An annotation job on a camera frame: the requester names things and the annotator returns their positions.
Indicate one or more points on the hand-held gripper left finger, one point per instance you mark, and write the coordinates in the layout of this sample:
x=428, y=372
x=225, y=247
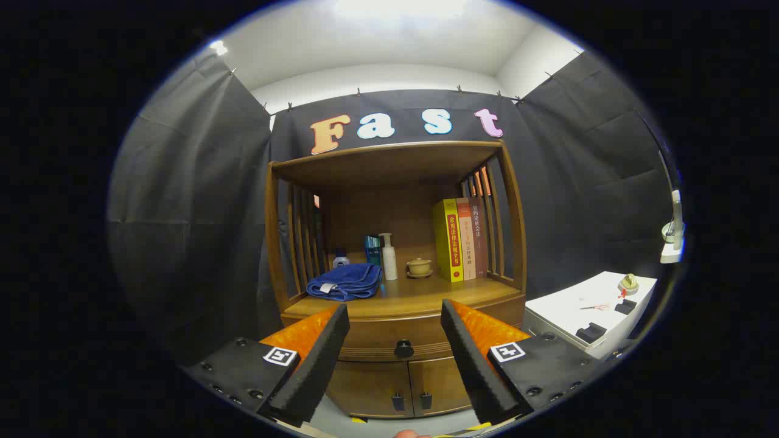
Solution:
x=316, y=359

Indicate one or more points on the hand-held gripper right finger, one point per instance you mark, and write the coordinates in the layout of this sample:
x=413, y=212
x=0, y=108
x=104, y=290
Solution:
x=471, y=359

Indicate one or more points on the wooden drawer with black knob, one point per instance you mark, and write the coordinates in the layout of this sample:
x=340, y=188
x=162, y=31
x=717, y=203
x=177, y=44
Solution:
x=380, y=334

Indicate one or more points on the wooden cabinet door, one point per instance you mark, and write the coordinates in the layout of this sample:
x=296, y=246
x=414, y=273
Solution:
x=365, y=386
x=438, y=383

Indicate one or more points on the wooden countertop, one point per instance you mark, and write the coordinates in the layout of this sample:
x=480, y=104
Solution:
x=420, y=295

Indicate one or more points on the wooden cabinet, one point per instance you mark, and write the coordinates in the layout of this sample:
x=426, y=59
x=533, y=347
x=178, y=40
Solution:
x=377, y=170

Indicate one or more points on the blue folded towel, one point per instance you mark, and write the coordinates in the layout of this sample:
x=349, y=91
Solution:
x=347, y=280

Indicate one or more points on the beige saucer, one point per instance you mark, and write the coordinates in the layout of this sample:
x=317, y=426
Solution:
x=420, y=275

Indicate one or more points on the small bottle with blue cap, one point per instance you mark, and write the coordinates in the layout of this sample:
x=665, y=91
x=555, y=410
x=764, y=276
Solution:
x=341, y=260

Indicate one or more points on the white table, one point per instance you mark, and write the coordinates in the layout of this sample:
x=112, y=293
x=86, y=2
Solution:
x=566, y=310

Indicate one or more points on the beige tea cup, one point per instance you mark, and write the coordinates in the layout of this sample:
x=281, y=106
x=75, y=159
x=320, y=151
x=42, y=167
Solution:
x=419, y=265

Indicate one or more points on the orange book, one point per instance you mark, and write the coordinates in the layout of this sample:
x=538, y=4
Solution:
x=467, y=243

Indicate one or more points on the yellow book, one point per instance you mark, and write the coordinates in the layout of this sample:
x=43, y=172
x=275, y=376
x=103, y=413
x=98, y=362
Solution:
x=450, y=243

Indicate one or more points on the teal box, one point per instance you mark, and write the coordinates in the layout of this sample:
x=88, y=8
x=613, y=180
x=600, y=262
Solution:
x=371, y=250

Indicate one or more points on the black foam block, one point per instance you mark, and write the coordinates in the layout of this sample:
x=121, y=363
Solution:
x=590, y=333

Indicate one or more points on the white pump bottle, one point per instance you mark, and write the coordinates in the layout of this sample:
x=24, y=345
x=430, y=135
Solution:
x=389, y=261

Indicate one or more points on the brown book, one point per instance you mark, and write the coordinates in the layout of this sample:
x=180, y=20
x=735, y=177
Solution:
x=479, y=237

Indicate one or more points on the small black pad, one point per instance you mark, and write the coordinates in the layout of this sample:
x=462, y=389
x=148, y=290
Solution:
x=625, y=306

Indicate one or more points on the tape roll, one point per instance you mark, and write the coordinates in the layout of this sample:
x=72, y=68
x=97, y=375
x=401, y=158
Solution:
x=628, y=283

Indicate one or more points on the black backdrop cloth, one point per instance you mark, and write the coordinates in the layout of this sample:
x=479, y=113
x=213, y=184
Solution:
x=182, y=213

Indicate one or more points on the white desk lamp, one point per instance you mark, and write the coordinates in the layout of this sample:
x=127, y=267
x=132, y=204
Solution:
x=675, y=219

